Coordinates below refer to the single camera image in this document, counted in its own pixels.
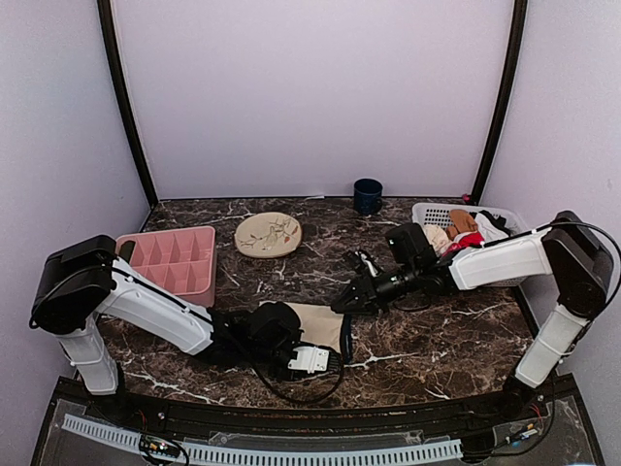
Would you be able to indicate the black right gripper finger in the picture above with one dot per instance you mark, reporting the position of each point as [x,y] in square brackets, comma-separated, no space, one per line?
[353,288]
[356,305]

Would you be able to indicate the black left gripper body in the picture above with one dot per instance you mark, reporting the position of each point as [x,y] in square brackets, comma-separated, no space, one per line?
[260,355]

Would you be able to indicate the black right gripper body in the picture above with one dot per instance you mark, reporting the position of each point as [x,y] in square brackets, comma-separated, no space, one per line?
[396,287]

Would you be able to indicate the cream underwear with navy trim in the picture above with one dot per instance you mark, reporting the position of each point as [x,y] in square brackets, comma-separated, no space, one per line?
[323,342]

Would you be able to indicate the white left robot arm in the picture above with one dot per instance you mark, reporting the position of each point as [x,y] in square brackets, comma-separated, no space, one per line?
[89,279]

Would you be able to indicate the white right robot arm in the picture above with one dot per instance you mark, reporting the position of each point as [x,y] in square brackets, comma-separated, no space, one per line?
[570,269]

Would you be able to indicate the beige garment in basket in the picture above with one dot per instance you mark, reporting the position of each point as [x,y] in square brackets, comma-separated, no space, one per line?
[437,238]

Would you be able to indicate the red garment in basket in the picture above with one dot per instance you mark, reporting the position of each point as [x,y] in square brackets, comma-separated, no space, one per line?
[463,241]

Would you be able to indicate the brown garment in basket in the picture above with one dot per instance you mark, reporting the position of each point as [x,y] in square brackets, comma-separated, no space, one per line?
[462,222]

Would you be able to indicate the white plastic laundry basket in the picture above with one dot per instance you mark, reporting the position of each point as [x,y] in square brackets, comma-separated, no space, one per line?
[481,246]

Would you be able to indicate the white garment in basket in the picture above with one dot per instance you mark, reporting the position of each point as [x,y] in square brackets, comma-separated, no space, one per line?
[491,228]

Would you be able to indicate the dark blue mug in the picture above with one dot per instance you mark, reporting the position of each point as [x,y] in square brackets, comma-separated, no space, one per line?
[367,196]

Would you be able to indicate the bird pattern ceramic plate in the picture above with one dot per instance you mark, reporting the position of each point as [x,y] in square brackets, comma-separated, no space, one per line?
[268,235]

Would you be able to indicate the pink divided organizer box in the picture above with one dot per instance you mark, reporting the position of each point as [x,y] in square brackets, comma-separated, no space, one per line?
[182,261]

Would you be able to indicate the black rolled item in organizer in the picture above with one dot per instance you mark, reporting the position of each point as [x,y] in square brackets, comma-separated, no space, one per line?
[126,250]

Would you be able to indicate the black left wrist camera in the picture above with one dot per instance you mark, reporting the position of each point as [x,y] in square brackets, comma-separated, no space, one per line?
[274,324]

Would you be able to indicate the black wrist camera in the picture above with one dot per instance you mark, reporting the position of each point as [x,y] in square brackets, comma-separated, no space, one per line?
[274,324]
[409,246]

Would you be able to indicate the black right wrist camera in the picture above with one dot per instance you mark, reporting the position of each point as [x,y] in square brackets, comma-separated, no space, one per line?
[409,246]

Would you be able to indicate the grey slotted cable duct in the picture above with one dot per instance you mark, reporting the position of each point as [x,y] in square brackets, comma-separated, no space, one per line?
[160,450]

